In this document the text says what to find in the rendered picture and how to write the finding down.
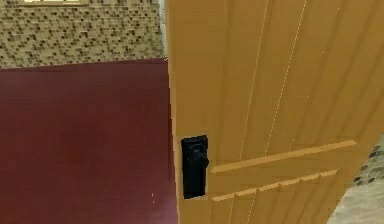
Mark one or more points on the pale framed window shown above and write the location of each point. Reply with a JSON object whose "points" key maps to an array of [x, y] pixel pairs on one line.
{"points": [[53, 2]]}

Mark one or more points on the orange wooden room door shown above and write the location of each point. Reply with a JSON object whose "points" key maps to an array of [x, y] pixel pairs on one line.
{"points": [[286, 83]]}

